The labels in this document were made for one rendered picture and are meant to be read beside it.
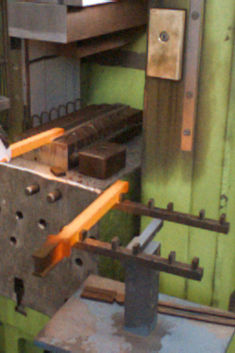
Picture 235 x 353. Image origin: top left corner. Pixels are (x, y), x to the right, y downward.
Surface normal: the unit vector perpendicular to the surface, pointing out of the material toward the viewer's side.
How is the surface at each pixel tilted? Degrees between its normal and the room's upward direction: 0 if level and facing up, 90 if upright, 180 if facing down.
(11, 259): 90
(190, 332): 0
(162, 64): 90
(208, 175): 90
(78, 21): 90
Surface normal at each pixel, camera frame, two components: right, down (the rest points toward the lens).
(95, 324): 0.00, -0.95
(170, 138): -0.58, 0.27
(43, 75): 0.81, 0.19
